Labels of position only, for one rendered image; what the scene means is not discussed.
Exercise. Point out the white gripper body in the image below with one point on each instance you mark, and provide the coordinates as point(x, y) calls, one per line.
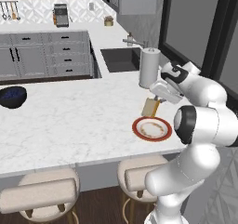
point(165, 90)

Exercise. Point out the small tan basket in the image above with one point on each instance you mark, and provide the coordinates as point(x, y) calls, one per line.
point(108, 21)

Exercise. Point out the hanging wooden spatula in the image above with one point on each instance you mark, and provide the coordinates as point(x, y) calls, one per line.
point(13, 12)

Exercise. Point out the beige cushioned bar stool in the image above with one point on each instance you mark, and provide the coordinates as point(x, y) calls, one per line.
point(136, 175)
point(40, 192)

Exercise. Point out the silver tap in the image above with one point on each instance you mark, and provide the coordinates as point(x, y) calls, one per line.
point(134, 42)

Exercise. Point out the hanging metal ladle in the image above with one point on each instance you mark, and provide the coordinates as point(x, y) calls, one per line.
point(3, 12)

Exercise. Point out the hanging metal spoon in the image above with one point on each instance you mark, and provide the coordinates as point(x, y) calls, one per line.
point(8, 12)

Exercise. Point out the hanging dark metal tool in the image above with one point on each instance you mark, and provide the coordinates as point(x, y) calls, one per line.
point(17, 12)

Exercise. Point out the dark sink basin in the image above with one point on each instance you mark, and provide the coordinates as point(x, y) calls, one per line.
point(120, 59)

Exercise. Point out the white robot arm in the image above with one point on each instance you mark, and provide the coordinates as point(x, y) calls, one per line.
point(198, 159)

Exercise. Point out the black framed window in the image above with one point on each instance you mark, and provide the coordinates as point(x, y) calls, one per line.
point(198, 26)

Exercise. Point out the dark blue bowl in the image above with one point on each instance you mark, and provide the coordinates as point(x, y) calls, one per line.
point(11, 97)

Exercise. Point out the grey cupboard run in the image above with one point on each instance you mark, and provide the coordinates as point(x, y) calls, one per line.
point(43, 54)

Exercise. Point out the toasted bread slice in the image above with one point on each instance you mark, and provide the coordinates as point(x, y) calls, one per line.
point(150, 107)

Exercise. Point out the white paper towel roll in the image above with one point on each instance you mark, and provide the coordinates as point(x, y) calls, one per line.
point(149, 68)

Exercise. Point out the red rimmed white plate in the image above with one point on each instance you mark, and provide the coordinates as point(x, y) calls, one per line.
point(152, 129)

